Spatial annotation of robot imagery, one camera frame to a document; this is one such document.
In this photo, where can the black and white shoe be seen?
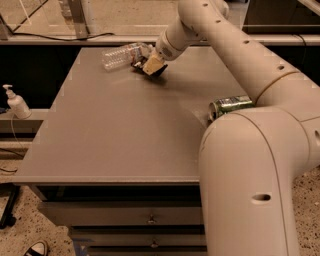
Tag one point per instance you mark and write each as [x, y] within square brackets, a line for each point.
[39, 248]

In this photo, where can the grey drawer cabinet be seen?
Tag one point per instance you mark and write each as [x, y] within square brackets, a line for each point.
[116, 157]

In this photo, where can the black stand foot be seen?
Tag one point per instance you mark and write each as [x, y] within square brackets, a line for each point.
[8, 196]

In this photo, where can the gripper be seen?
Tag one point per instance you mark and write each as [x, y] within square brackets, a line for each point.
[162, 49]

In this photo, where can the green soda can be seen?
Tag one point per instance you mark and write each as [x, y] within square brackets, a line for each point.
[223, 106]

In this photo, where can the white pump dispenser bottle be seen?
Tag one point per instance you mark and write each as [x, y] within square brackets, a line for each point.
[16, 103]

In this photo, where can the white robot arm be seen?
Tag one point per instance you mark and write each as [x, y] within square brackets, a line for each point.
[248, 158]

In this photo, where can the clear plastic water bottle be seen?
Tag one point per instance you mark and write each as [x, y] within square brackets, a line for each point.
[130, 54]

